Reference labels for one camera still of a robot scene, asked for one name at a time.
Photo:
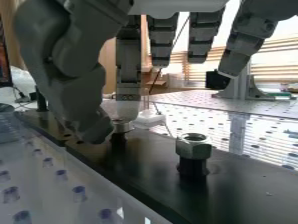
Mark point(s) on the grey metal bracket stand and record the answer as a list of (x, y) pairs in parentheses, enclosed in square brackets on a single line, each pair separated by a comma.
[(241, 86)]

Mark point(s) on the black plate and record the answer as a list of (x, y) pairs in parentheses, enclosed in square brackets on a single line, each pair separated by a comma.
[(240, 196)]

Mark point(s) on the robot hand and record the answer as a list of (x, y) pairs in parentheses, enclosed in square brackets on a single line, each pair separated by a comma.
[(75, 56)]

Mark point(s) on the metal hex nut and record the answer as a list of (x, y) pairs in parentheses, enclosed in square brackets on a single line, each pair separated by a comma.
[(194, 148)]

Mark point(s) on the metal bearing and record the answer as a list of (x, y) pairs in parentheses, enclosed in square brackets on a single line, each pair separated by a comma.
[(123, 126)]

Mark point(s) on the small white square plate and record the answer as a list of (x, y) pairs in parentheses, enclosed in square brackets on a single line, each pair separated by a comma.
[(148, 119)]

